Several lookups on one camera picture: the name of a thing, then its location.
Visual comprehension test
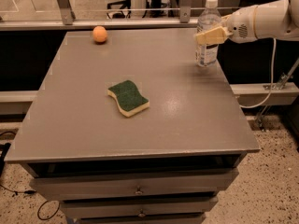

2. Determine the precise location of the grey drawer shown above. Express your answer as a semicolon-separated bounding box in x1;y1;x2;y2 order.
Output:
30;168;238;201
61;196;218;218

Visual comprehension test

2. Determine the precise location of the orange ball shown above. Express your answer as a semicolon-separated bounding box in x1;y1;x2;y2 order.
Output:
93;26;107;43

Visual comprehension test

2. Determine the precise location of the black office chair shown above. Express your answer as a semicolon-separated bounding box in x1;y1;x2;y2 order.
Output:
107;0;131;19

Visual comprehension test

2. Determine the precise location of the lower grey drawer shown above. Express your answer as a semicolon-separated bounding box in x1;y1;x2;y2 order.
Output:
61;196;218;218

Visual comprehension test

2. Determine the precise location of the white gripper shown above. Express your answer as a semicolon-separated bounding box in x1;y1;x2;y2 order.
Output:
194;6;257;45

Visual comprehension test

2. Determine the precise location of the upper grey drawer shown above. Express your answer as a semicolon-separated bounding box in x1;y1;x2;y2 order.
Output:
30;168;238;201

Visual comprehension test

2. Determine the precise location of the black cable on floor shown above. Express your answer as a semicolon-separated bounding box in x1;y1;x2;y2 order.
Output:
0;131;61;221

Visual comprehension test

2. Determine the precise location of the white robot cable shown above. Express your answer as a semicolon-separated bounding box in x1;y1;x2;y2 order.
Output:
238;37;278;110

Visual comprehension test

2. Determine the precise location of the grey drawer cabinet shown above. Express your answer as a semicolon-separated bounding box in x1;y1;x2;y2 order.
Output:
7;28;259;224

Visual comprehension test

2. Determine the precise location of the green and yellow sponge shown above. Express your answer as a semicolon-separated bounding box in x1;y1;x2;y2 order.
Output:
107;80;150;118

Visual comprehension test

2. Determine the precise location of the metal railing frame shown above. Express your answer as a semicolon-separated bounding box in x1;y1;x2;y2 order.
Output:
0;0;299;33

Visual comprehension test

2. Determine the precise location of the clear plastic water bottle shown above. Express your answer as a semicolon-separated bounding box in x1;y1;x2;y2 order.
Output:
195;0;222;68

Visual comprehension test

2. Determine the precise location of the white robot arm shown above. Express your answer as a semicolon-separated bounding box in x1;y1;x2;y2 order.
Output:
195;0;299;45

